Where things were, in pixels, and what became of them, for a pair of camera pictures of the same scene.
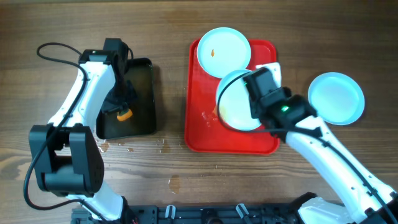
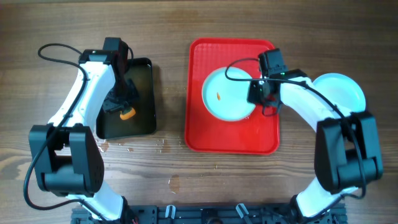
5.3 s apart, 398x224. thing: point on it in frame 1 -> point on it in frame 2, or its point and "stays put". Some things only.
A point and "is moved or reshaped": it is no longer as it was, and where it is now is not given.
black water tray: x=109 y=125 stays put
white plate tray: x=337 y=98 stays put
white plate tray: x=222 y=50 -> x=226 y=99
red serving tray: x=206 y=132 stays put
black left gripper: x=111 y=105 stays put
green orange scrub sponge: x=124 y=114 is moved or reshaped
